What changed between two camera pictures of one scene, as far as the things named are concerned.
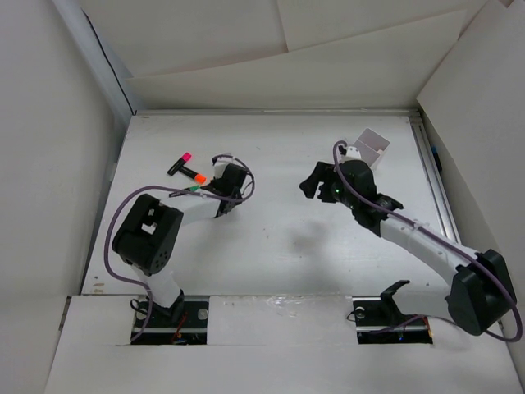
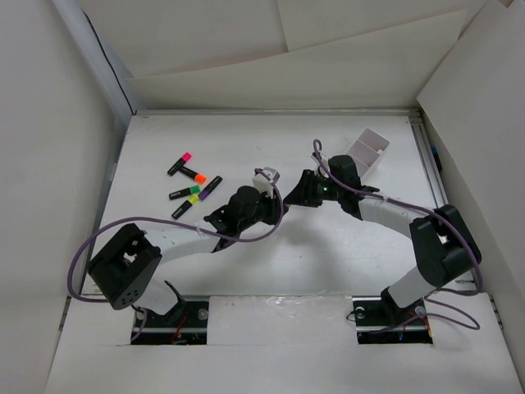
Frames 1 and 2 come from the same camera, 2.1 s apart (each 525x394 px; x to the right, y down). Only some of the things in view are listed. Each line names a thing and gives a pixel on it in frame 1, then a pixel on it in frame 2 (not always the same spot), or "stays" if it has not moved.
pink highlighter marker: (184, 159) stays
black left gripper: (214, 182) → (272, 205)
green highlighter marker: (191, 188) stays
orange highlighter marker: (198, 177) stays
